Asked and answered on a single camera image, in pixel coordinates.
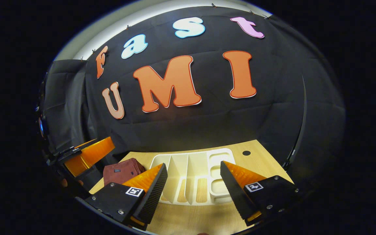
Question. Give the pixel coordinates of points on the white bookshelf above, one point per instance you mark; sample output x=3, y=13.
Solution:
x=194, y=169

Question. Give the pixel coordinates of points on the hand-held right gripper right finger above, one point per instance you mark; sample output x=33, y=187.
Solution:
x=233, y=192

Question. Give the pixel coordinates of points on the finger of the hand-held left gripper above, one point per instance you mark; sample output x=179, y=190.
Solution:
x=90, y=155
x=67, y=153

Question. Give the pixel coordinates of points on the maroon schoolbag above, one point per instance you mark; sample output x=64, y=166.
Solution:
x=122, y=171

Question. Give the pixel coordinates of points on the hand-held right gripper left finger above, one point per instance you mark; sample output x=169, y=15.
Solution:
x=153, y=195

